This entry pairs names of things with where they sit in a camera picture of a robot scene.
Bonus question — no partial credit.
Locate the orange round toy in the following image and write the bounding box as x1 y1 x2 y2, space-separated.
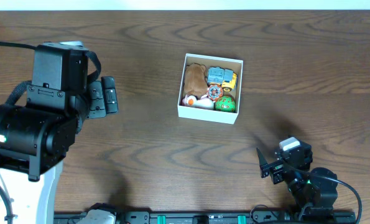
207 84 223 102

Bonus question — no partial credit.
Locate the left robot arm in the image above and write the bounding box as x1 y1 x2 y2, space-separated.
0 75 118 223

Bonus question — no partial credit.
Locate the black cable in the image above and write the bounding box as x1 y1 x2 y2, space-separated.
284 161 363 224
0 40 38 224

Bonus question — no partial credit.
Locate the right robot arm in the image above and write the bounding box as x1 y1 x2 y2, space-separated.
257 141 338 217

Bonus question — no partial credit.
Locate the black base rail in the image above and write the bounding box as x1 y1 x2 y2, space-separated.
53 203 356 224

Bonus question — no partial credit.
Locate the grey yellow toy truck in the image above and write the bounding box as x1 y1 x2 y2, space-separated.
206 67 238 92

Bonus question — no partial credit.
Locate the white pink toy animal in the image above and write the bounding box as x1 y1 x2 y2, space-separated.
181 95 215 110

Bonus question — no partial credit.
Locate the left black cable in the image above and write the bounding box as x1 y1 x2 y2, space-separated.
0 40 38 224

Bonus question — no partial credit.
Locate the right black cable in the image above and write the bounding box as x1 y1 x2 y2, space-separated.
284 161 363 224

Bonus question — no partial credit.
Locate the brown plush toy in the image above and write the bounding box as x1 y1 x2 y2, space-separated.
183 63 208 98

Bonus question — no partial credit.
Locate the white cardboard box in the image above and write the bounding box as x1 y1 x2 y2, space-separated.
177 54 243 124

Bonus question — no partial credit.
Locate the green ball with orange numbers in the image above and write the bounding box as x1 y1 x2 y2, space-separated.
215 96 236 113

